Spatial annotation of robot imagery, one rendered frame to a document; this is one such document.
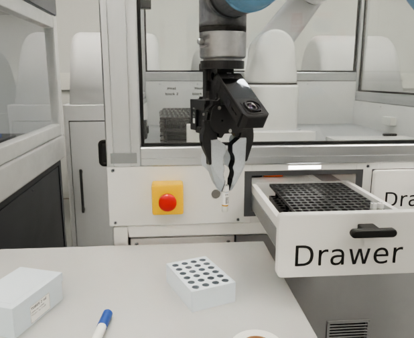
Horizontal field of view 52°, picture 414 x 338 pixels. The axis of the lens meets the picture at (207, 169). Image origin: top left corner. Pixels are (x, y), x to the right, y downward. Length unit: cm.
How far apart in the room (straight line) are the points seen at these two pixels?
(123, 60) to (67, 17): 326
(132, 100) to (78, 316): 47
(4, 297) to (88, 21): 362
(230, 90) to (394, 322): 88
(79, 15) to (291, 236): 370
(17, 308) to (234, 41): 52
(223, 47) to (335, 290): 75
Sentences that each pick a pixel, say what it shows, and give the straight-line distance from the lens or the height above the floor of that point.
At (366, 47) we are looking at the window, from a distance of 109.
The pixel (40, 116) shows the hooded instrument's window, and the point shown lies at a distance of 175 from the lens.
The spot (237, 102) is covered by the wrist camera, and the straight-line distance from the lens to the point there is 62.
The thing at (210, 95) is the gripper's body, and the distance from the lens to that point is 71.
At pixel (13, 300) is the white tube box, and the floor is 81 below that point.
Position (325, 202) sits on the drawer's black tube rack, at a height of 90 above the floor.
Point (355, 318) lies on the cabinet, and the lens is 126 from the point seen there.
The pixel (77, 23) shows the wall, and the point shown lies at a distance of 422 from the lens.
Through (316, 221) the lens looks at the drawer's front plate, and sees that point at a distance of 72.
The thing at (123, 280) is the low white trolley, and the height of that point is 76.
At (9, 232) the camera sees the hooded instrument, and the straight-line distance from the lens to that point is 146.
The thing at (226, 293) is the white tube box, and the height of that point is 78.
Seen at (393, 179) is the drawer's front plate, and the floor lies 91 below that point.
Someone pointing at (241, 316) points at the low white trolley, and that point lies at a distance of 74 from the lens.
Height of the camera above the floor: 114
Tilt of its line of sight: 12 degrees down
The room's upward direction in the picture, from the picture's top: straight up
